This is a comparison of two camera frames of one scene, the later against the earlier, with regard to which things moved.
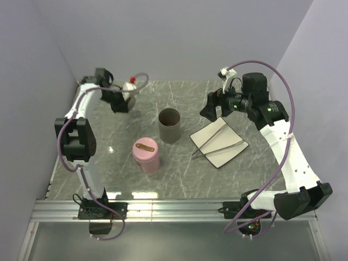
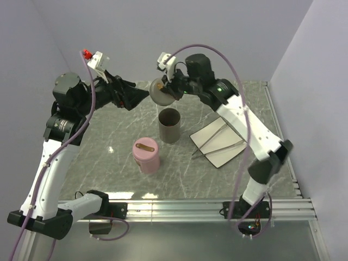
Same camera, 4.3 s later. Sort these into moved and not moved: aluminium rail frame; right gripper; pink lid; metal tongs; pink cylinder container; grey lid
Moved: grey lid; right gripper
Not moved: aluminium rail frame; pink lid; pink cylinder container; metal tongs
